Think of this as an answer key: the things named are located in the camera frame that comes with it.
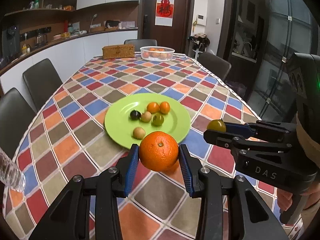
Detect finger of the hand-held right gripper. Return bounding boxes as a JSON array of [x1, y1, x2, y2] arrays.
[[224, 120, 297, 138], [204, 129, 293, 155]]

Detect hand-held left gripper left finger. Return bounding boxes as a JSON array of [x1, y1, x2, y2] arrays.
[[29, 144, 140, 240]]

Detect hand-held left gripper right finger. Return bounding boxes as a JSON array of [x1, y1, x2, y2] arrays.
[[178, 144, 290, 240]]

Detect green tomato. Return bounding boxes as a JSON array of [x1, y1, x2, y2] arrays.
[[207, 119, 227, 132], [152, 113, 165, 127]]

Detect large orange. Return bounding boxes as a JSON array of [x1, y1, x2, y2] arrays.
[[139, 131, 179, 172]]

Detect green plate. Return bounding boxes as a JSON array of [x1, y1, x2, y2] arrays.
[[104, 93, 191, 150]]

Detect small orange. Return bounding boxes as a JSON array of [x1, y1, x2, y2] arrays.
[[159, 101, 171, 114], [146, 102, 160, 114]]

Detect person's right hand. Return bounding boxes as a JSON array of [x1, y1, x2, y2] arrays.
[[276, 186, 320, 213]]

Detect checkered tablecloth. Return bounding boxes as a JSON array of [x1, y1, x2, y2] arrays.
[[2, 52, 303, 240]]

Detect grey dining chair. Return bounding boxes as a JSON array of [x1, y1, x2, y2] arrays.
[[0, 87, 37, 161], [22, 58, 63, 111], [197, 52, 232, 81], [124, 39, 157, 52]]

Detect glass sliding door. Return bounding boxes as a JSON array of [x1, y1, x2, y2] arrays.
[[250, 0, 315, 123]]

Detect pile of clothes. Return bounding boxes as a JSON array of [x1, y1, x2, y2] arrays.
[[189, 33, 210, 55]]

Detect white plastic basket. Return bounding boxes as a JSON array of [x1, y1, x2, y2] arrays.
[[140, 46, 175, 61]]

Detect oranges in white basket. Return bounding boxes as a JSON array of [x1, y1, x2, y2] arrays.
[[147, 47, 167, 58]]

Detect wicker box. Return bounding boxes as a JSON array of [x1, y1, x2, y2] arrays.
[[102, 44, 135, 60]]

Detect clear plastic water bottle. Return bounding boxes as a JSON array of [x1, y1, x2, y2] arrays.
[[0, 147, 26, 190]]

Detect dark wooden door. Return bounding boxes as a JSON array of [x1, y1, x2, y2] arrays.
[[141, 0, 193, 54]]

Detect white kitchen counter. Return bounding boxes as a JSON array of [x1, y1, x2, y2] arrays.
[[0, 27, 138, 95]]

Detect red and white door poster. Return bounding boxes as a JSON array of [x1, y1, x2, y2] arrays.
[[155, 0, 175, 27]]

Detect glass kettle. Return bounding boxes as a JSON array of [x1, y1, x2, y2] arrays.
[[35, 32, 48, 47]]

